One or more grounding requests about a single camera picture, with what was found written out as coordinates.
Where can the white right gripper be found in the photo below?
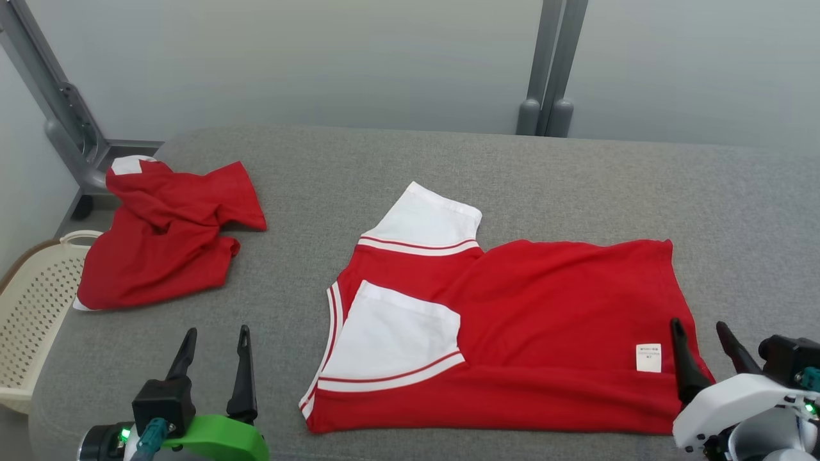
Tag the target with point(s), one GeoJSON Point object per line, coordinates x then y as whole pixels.
{"type": "Point", "coordinates": [724, 400]}

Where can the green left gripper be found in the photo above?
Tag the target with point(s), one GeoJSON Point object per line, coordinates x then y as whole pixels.
{"type": "Point", "coordinates": [218, 438]}

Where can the red shorts with white stripe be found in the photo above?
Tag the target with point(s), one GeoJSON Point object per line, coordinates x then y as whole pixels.
{"type": "Point", "coordinates": [166, 250]}

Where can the red jersey with number 23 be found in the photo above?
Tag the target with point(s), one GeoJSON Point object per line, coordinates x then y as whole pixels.
{"type": "Point", "coordinates": [544, 320]}

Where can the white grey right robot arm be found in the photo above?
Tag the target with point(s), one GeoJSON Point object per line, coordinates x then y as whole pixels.
{"type": "Point", "coordinates": [769, 435]}

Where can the cream plastic laundry basket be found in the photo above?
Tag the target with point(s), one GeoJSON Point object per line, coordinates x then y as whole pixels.
{"type": "Point", "coordinates": [32, 314]}

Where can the black caster wheel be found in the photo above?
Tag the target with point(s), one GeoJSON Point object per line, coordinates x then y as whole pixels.
{"type": "Point", "coordinates": [83, 207]}

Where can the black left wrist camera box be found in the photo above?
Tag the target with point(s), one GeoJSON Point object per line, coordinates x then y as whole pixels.
{"type": "Point", "coordinates": [163, 403]}

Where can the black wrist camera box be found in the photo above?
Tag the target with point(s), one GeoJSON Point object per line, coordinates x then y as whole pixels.
{"type": "Point", "coordinates": [163, 403]}
{"type": "Point", "coordinates": [788, 358]}

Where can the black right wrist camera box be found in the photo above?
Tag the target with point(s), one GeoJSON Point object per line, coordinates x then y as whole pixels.
{"type": "Point", "coordinates": [788, 358]}

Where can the grey partition post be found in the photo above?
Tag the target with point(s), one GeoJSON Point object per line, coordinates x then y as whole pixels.
{"type": "Point", "coordinates": [564, 118]}
{"type": "Point", "coordinates": [528, 118]}

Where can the grey metal frame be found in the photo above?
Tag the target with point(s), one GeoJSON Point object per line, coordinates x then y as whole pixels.
{"type": "Point", "coordinates": [64, 109]}

